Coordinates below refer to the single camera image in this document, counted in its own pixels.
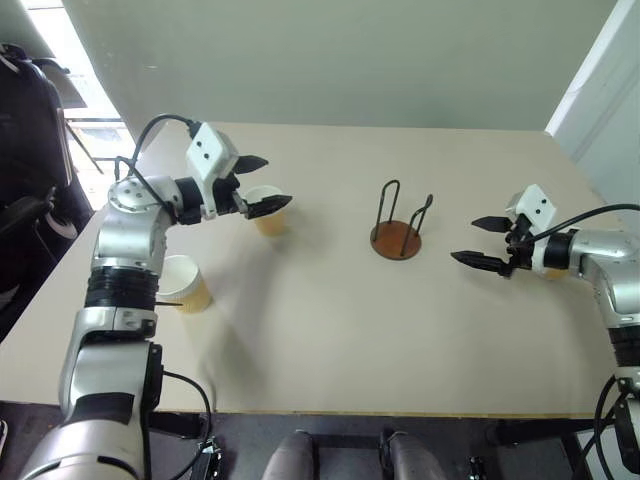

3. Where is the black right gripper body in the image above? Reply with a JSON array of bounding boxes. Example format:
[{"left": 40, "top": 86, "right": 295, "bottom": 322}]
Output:
[{"left": 499, "top": 213, "right": 535, "bottom": 279}]

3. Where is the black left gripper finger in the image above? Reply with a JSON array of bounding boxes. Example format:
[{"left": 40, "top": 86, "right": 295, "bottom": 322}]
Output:
[
  {"left": 246, "top": 194, "right": 294, "bottom": 220},
  {"left": 234, "top": 155, "right": 270, "bottom": 176}
]

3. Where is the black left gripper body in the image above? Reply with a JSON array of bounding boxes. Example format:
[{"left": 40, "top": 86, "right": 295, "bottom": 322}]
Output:
[{"left": 212, "top": 171, "right": 251, "bottom": 216}]

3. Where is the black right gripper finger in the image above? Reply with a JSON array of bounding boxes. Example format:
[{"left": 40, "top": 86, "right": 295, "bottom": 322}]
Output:
[
  {"left": 470, "top": 215, "right": 514, "bottom": 233},
  {"left": 449, "top": 250, "right": 507, "bottom": 276}
]

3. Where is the tan paper cup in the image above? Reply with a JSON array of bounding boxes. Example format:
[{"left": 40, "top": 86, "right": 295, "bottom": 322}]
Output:
[
  {"left": 156, "top": 254, "right": 214, "bottom": 316},
  {"left": 243, "top": 185, "right": 292, "bottom": 238}
]

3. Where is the black office chair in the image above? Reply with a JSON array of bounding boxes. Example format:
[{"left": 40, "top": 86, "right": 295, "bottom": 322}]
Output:
[{"left": 0, "top": 42, "right": 97, "bottom": 344}]

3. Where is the grey rounded shape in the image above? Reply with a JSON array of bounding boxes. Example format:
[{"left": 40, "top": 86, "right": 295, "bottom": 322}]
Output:
[
  {"left": 261, "top": 429, "right": 317, "bottom": 480},
  {"left": 386, "top": 430, "right": 455, "bottom": 480}
]

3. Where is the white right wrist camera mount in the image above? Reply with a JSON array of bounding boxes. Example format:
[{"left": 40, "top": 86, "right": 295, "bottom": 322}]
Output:
[{"left": 504, "top": 183, "right": 558, "bottom": 274}]

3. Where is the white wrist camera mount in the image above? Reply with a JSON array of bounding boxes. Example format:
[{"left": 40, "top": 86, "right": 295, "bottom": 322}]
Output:
[
  {"left": 185, "top": 122, "right": 241, "bottom": 219},
  {"left": 504, "top": 183, "right": 558, "bottom": 274}
]

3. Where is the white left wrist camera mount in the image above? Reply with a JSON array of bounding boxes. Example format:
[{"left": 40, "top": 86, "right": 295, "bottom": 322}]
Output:
[{"left": 185, "top": 122, "right": 241, "bottom": 219}]

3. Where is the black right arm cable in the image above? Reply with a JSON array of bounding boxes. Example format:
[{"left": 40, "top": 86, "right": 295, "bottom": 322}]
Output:
[{"left": 527, "top": 202, "right": 640, "bottom": 247}]

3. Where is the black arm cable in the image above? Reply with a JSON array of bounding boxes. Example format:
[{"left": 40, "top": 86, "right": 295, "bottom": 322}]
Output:
[
  {"left": 114, "top": 113, "right": 195, "bottom": 214},
  {"left": 527, "top": 202, "right": 640, "bottom": 247}
]

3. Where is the brown wire cup holder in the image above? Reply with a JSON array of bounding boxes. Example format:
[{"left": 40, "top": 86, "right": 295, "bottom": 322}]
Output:
[{"left": 369, "top": 178, "right": 435, "bottom": 263}]

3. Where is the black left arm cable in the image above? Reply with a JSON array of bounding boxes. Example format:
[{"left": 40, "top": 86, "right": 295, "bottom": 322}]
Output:
[{"left": 114, "top": 113, "right": 195, "bottom": 214}]

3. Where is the black right shoulder cable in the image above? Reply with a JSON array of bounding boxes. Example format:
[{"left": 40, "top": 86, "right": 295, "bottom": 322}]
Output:
[{"left": 591, "top": 374, "right": 626, "bottom": 480}]

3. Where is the black shoulder cable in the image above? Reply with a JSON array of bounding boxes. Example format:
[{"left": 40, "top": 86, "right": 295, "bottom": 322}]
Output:
[
  {"left": 591, "top": 374, "right": 626, "bottom": 480},
  {"left": 160, "top": 369, "right": 215, "bottom": 480}
]

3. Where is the black left shoulder cable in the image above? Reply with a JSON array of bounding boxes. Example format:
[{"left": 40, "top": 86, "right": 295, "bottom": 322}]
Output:
[{"left": 160, "top": 369, "right": 215, "bottom": 480}]

